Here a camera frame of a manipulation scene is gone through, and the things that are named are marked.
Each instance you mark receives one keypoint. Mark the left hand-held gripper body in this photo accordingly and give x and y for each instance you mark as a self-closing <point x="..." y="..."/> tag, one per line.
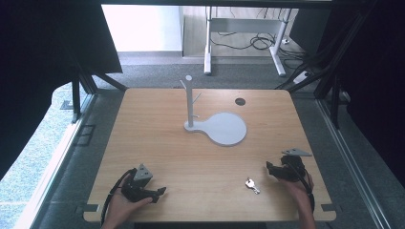
<point x="140" y="183"/>

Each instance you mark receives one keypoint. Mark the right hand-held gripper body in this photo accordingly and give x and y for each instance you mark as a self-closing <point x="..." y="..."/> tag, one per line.
<point x="291" y="168"/>

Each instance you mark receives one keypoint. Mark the silver key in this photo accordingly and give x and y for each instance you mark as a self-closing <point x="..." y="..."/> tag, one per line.
<point x="252" y="185"/>

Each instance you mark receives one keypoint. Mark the white key stand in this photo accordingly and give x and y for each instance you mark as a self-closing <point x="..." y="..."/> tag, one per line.
<point x="223" y="127"/>

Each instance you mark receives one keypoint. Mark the person's right hand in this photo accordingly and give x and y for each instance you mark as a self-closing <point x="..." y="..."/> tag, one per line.
<point x="299" y="189"/>

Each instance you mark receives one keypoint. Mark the person's left hand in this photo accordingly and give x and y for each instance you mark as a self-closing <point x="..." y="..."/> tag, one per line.
<point x="122" y="206"/>

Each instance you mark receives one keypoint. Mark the dark round table grommet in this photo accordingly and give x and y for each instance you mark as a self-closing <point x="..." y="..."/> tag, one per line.
<point x="240" y="101"/>

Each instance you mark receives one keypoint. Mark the dark floor outlet box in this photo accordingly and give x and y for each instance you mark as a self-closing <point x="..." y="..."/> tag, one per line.
<point x="85" y="135"/>

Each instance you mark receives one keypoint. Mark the white power strip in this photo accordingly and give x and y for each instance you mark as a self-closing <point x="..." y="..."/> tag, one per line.
<point x="301" y="77"/>

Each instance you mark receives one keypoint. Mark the black curtain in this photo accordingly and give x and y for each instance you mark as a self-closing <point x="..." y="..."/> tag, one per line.
<point x="38" y="63"/>
<point x="375" y="79"/>

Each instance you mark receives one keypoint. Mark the aluminium floor rail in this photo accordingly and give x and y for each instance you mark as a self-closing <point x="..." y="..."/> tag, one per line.
<point x="54" y="165"/>
<point x="350" y="159"/>

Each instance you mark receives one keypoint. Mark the black metal frame stand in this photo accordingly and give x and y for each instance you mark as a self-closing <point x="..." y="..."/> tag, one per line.
<point x="76" y="95"/>
<point x="334" y="95"/>

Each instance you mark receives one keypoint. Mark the white desk frame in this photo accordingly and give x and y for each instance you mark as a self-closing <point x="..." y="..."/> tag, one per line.
<point x="208" y="47"/>

